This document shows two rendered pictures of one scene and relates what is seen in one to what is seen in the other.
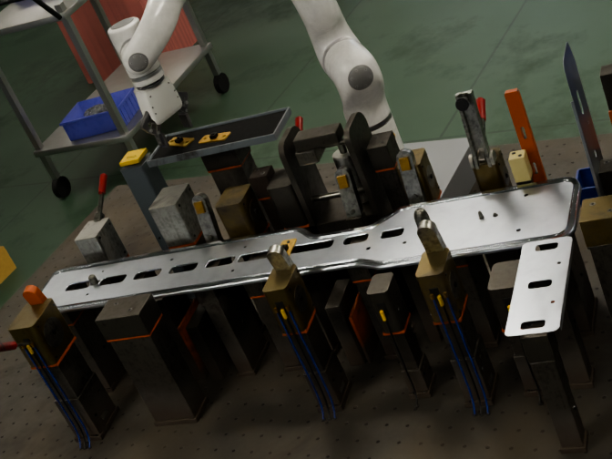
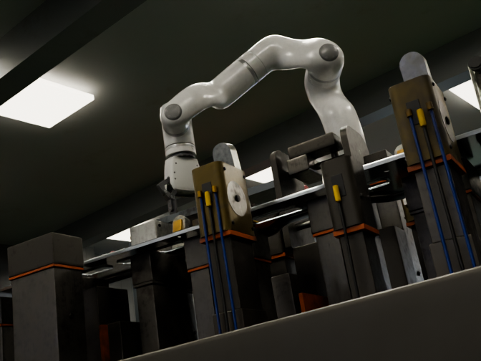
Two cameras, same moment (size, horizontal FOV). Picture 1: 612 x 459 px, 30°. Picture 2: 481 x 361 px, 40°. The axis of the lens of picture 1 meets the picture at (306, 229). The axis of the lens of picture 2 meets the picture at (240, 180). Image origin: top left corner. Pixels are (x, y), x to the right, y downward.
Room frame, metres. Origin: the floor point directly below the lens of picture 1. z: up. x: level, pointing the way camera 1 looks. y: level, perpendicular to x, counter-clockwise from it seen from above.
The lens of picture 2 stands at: (1.07, 0.07, 0.66)
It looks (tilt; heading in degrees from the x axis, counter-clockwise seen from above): 19 degrees up; 0
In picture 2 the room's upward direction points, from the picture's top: 9 degrees counter-clockwise
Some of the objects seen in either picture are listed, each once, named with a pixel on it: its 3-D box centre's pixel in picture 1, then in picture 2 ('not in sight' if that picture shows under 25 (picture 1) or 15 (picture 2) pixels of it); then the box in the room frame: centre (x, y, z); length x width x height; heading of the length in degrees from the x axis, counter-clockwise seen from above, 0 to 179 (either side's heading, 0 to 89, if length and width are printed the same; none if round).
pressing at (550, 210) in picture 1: (277, 255); (234, 228); (2.29, 0.08, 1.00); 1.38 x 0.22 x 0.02; 62
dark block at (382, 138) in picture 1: (408, 214); (402, 253); (2.37, -0.24, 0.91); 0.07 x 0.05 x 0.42; 152
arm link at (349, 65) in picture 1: (359, 86); not in sight; (2.76, -0.28, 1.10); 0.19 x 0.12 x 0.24; 3
